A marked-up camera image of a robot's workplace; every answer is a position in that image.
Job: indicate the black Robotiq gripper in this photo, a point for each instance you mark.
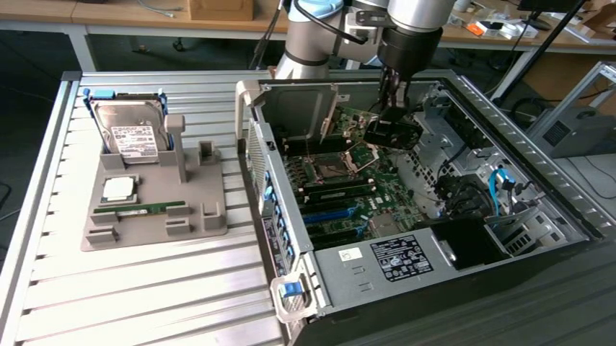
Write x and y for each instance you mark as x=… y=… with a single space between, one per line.
x=410 y=47

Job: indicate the black graphics card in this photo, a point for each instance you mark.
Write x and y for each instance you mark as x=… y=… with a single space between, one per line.
x=392 y=133

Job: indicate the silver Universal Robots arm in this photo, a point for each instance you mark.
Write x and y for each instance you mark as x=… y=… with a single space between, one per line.
x=308 y=39

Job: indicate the small orange white box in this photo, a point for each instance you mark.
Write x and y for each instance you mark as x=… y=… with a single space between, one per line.
x=477 y=28

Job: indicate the white cup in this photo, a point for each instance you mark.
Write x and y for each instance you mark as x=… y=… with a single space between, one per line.
x=466 y=4

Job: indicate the white tape roll box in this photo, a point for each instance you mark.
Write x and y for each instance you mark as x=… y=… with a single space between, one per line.
x=518 y=30

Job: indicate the black stand pole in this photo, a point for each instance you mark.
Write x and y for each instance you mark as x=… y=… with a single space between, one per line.
x=537 y=54

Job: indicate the silver metal disk bay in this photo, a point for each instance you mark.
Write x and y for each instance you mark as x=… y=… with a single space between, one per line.
x=434 y=144

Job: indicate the black monitor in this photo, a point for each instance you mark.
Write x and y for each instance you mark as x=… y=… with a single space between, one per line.
x=549 y=4

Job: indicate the metal socket cover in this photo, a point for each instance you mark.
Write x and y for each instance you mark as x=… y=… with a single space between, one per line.
x=364 y=156

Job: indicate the thin metal locking lever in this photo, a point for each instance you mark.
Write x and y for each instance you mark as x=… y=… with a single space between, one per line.
x=307 y=147

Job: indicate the green motherboard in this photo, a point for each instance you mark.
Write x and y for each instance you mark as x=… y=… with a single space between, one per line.
x=386 y=187

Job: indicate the brown cardboard box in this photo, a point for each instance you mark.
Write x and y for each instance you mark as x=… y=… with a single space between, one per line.
x=221 y=9

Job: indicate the open grey PC case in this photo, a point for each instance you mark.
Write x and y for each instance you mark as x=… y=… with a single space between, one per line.
x=284 y=187

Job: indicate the black expansion slot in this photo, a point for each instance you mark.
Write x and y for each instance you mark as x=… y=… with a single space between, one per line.
x=332 y=236

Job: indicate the perforated metal disk bay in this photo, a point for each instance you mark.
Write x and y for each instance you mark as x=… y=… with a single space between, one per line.
x=525 y=234

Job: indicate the hard disk in blue carrier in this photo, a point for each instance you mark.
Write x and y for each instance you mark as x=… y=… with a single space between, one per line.
x=125 y=122

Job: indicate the grey power supply unit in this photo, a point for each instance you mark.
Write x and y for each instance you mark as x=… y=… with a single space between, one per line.
x=347 y=284

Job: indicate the green RAM stick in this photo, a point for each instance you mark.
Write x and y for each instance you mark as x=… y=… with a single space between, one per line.
x=145 y=208

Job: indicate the grey parts rack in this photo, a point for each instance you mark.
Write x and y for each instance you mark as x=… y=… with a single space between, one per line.
x=160 y=223

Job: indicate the blue case latch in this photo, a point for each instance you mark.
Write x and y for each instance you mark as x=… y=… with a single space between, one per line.
x=292 y=290

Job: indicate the silver CPU chip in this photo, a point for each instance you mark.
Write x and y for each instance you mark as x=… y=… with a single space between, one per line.
x=120 y=189

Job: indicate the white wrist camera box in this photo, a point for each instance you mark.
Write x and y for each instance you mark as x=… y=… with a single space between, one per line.
x=359 y=34

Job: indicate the wooden desk grey frame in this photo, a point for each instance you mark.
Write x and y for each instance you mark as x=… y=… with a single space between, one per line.
x=462 y=35
x=49 y=14

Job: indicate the grey cabinet aluminium frame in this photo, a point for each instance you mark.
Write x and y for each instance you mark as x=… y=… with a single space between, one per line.
x=583 y=133

